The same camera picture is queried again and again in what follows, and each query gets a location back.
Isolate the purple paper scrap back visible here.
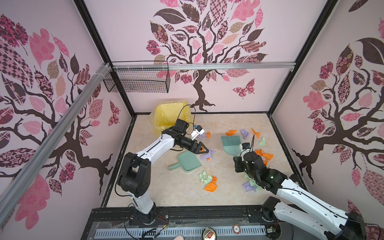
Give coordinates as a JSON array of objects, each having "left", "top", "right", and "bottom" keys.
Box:
[{"left": 240, "top": 129, "right": 250, "bottom": 140}]

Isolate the purple paper scrap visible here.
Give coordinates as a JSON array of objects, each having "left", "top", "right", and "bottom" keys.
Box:
[
  {"left": 240, "top": 129, "right": 250, "bottom": 140},
  {"left": 200, "top": 150, "right": 215, "bottom": 161},
  {"left": 243, "top": 182, "right": 258, "bottom": 192}
]

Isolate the purple orange scrap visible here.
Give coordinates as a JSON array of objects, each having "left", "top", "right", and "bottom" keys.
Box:
[{"left": 198, "top": 132, "right": 211, "bottom": 139}]

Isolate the green hand brush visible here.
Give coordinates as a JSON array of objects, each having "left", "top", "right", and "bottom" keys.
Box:
[{"left": 221, "top": 136, "right": 242, "bottom": 157}]

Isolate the green plastic dustpan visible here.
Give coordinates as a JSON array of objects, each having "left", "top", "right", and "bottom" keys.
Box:
[{"left": 169, "top": 151, "right": 202, "bottom": 172}]

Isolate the small orange scrap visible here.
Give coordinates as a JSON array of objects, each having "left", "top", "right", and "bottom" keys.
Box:
[{"left": 252, "top": 129, "right": 261, "bottom": 138}]

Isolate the orange paper scrap back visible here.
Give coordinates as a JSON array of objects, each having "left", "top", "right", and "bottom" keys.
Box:
[{"left": 226, "top": 130, "right": 238, "bottom": 137}]

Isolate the orange paper scrap pile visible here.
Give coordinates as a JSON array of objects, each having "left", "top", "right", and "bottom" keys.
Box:
[{"left": 255, "top": 149, "right": 274, "bottom": 166}]

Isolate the green paper scrap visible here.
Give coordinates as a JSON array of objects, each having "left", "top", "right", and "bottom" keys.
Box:
[
  {"left": 199, "top": 171, "right": 213, "bottom": 185},
  {"left": 245, "top": 174, "right": 261, "bottom": 191}
]

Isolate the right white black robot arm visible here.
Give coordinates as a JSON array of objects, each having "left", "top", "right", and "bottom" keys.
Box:
[{"left": 230, "top": 143, "right": 368, "bottom": 240}]

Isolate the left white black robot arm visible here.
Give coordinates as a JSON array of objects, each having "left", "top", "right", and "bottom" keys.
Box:
[{"left": 116, "top": 119, "right": 209, "bottom": 215}]

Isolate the light green scrap right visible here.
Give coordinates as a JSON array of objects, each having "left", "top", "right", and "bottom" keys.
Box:
[{"left": 258, "top": 137, "right": 266, "bottom": 147}]

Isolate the cream trash bin yellow bag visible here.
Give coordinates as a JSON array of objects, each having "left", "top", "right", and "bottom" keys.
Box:
[{"left": 150, "top": 101, "right": 193, "bottom": 137}]

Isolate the red white round sticker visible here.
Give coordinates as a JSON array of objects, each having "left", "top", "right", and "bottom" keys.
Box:
[{"left": 232, "top": 225, "right": 241, "bottom": 235}]

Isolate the metal can top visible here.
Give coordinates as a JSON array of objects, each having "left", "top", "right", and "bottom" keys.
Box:
[{"left": 202, "top": 228, "right": 217, "bottom": 240}]

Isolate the black wire basket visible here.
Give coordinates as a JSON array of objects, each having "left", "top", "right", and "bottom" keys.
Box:
[{"left": 104, "top": 60, "right": 171, "bottom": 93}]

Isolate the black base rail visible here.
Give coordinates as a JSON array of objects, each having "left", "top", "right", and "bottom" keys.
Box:
[{"left": 80, "top": 204, "right": 340, "bottom": 240}]

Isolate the aluminium rail back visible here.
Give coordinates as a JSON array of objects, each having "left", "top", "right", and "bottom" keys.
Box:
[{"left": 113, "top": 62, "right": 296, "bottom": 71}]

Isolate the aluminium rail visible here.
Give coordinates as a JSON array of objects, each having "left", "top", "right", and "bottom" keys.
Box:
[
  {"left": 1, "top": 63, "right": 111, "bottom": 224},
  {"left": 113, "top": 62, "right": 296, "bottom": 71}
]

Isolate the grey slotted cable duct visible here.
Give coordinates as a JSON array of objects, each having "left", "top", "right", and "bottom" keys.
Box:
[{"left": 93, "top": 226, "right": 267, "bottom": 240}]

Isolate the aluminium rail left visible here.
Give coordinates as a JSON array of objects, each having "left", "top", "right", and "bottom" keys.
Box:
[{"left": 1, "top": 63, "right": 111, "bottom": 224}]

